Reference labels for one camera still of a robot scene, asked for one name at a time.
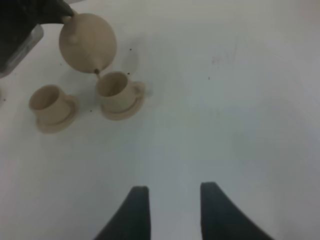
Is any tan ceramic teapot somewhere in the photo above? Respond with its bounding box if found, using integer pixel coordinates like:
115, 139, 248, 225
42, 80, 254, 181
59, 13, 117, 74

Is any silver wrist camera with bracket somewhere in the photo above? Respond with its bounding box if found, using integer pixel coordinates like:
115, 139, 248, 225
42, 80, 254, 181
0, 25, 44, 78

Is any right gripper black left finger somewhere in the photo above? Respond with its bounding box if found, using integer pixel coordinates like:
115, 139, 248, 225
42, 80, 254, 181
95, 186, 151, 240

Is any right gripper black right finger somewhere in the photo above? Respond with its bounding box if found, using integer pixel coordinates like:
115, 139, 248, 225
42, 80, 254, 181
200, 182, 271, 240

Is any tan saucer far side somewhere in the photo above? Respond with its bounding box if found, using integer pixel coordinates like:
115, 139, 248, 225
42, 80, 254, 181
100, 81, 146, 121

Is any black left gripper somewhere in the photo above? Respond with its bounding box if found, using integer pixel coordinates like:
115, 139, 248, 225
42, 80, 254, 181
0, 0, 74, 44

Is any tan saucer near teapot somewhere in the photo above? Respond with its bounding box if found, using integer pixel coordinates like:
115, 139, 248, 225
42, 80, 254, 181
36, 95, 79, 134

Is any tan teacup near teapot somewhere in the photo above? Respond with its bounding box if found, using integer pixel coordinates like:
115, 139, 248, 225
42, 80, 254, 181
29, 85, 77, 126

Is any tan teacup far side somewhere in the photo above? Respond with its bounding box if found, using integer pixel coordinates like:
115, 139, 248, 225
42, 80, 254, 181
95, 71, 145, 114

